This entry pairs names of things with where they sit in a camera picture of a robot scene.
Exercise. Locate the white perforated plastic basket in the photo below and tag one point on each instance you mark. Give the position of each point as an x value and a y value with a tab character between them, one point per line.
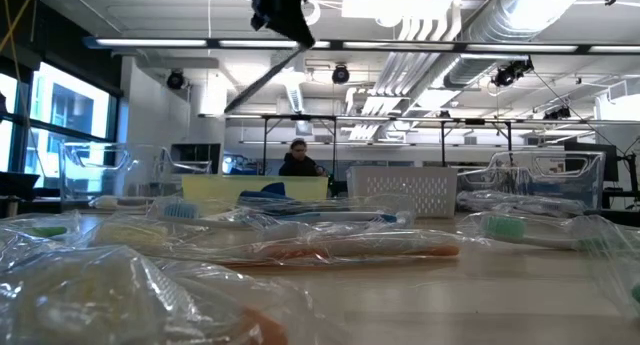
400	190

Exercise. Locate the clear plastic bin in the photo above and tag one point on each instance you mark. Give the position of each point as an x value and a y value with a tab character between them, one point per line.
100	170
575	185

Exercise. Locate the silver round ceiling duct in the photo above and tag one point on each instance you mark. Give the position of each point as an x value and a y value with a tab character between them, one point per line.
500	25

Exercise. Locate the orange toothbrush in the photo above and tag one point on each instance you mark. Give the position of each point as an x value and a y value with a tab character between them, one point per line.
375	250
75	305
265	330

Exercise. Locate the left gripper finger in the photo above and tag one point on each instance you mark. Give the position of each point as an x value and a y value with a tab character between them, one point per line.
292	34
305	30

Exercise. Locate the window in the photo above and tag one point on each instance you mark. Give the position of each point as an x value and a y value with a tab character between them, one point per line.
70	110

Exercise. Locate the black background rig frame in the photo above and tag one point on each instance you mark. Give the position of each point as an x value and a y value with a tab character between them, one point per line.
334	135

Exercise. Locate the black bar with light strips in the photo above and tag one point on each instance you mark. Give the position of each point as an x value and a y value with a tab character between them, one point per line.
150	43

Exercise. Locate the black monitor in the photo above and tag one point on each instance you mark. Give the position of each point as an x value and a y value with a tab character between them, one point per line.
195	157
610	160

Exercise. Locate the white ceiling duct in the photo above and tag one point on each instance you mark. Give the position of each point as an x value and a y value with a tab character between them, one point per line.
295	92

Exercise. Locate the person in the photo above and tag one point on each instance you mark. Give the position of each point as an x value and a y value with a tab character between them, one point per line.
298	165

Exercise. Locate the blue toothbrush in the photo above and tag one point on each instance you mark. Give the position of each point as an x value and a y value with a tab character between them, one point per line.
265	80
180	210

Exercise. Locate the blue cloth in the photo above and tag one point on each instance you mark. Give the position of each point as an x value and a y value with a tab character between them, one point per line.
272	189

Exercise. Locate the black ceiling camera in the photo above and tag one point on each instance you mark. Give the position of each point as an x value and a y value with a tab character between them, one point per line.
510	74
340	74
175	79

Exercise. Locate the yellow plastic bin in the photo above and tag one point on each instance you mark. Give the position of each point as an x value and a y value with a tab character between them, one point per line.
310	187

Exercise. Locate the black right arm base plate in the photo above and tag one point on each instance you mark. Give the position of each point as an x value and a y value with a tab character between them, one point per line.
622	212

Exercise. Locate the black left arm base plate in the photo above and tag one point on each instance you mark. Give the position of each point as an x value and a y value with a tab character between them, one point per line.
20	185

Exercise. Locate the white ceiling light panel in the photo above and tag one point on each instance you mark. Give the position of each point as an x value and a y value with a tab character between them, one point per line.
400	5

